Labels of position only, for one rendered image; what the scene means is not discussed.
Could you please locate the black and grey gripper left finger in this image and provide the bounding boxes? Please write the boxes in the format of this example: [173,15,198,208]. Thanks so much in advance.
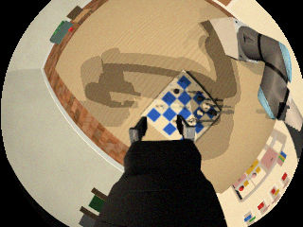
[128,116,148,143]

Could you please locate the blue and cream chessboard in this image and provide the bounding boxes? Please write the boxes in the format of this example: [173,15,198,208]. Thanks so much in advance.
[141,70,221,140]

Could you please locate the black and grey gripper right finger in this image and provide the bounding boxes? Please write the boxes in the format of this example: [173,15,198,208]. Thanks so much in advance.
[177,114,196,142]

